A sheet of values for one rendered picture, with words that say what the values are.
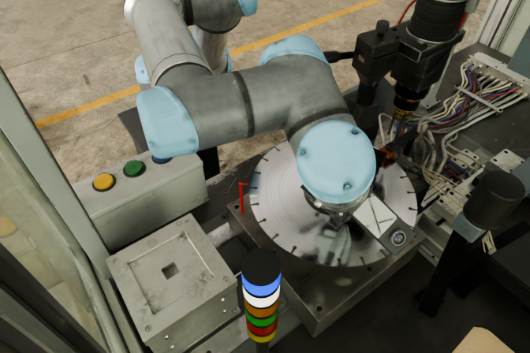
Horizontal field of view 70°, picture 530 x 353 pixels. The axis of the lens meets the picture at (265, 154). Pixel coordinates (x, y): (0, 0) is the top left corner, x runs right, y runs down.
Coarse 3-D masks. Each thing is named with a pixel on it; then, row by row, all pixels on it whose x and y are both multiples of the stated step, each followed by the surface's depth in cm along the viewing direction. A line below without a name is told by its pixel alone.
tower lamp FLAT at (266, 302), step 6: (246, 294) 44; (276, 294) 44; (246, 300) 45; (252, 300) 44; (258, 300) 43; (264, 300) 43; (270, 300) 44; (276, 300) 45; (252, 306) 45; (258, 306) 45; (264, 306) 45; (270, 306) 45
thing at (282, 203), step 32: (288, 160) 81; (256, 192) 75; (288, 192) 75; (384, 192) 75; (288, 224) 70; (320, 224) 70; (352, 224) 70; (320, 256) 66; (352, 256) 66; (384, 256) 66
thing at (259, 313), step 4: (244, 300) 47; (244, 304) 48; (248, 304) 46; (276, 304) 47; (248, 308) 47; (252, 308) 46; (256, 308) 45; (260, 308) 45; (264, 308) 45; (268, 308) 45; (272, 308) 46; (276, 308) 48; (248, 312) 48; (252, 312) 47; (256, 312) 46; (260, 312) 46; (264, 312) 46; (268, 312) 46; (272, 312) 47; (256, 316) 47; (260, 316) 47; (264, 316) 47; (268, 316) 47
